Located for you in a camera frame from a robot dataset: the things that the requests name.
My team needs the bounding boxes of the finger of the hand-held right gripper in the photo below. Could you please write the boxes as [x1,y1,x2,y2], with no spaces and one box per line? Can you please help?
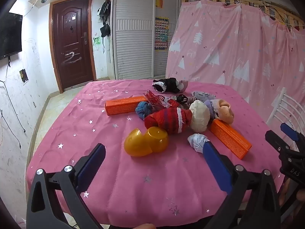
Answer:
[265,130,290,154]
[280,123,305,148]

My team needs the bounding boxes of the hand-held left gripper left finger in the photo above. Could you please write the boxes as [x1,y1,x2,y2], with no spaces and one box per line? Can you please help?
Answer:
[26,143,106,229]

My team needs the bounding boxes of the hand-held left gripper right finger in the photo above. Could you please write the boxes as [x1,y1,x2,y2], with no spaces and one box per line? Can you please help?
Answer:
[202,141,282,229]

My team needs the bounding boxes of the silver wrapper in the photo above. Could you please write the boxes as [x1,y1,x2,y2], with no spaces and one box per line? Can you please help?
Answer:
[187,134,210,153]

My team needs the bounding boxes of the orange cardboard box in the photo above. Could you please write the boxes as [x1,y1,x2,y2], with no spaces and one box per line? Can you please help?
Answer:
[105,96,147,116]
[209,119,252,160]

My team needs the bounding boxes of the yellow plastic egg capsule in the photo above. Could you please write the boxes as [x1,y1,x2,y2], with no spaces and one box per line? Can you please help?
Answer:
[123,127,169,157]

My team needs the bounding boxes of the cream sock ball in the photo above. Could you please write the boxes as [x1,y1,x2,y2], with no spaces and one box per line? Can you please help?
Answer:
[189,100,210,133]

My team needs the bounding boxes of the peach sock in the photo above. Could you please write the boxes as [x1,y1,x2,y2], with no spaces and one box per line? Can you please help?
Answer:
[216,99,234,125]

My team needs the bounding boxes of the lilac white sock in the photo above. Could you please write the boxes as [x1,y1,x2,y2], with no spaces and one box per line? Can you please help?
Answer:
[202,99,221,119]

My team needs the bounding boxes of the red striped sock roll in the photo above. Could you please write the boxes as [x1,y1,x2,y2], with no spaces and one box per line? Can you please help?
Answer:
[144,107,193,134]

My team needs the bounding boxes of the grey patterned packet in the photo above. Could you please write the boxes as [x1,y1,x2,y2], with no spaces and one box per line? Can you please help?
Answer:
[192,91,216,102]

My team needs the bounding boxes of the blue sock ball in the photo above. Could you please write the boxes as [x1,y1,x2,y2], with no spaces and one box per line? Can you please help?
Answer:
[135,101,153,120]

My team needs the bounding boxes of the bunch of keys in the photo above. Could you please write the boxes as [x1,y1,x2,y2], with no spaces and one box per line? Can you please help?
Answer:
[170,95,191,104]

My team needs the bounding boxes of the pink grey sock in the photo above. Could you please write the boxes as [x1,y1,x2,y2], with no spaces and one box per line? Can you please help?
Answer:
[177,80,189,92]

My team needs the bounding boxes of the red foil wrapper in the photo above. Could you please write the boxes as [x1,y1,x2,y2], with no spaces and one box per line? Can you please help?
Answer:
[143,90,179,108]

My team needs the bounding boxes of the black and white sock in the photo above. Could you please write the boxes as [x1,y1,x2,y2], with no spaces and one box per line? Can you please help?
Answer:
[152,77,183,94]

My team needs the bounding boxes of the person's right hand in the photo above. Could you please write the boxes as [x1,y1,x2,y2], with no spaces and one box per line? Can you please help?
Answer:
[281,179,290,207]

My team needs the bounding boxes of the person's left hand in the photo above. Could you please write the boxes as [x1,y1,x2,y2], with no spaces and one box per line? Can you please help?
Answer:
[130,223,156,229]

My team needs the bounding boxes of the white metal chair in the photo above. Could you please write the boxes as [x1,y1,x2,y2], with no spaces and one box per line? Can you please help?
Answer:
[266,87,305,134]

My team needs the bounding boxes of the pink star tablecloth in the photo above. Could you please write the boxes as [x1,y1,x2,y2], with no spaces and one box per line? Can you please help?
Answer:
[26,79,286,229]

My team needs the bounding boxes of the pink tree print curtain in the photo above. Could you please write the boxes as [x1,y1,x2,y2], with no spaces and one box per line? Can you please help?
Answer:
[165,0,305,124]

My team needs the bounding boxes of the dark red door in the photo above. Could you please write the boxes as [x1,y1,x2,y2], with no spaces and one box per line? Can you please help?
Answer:
[49,0,97,93]

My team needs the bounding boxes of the white louvered wardrobe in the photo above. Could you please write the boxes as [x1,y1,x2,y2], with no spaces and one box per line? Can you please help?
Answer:
[112,0,206,80]

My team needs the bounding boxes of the black hanging bag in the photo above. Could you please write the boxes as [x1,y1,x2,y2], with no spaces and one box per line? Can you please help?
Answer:
[100,24,111,38]
[99,0,112,17]

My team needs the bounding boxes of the colourful grid poster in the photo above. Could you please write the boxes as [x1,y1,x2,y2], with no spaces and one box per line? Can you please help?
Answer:
[154,17,169,50]

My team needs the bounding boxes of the black wall cable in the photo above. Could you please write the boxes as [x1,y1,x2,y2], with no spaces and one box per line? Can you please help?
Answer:
[0,60,26,148]

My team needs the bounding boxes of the black wall television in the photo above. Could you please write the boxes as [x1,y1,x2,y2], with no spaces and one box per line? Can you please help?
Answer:
[0,12,23,60]

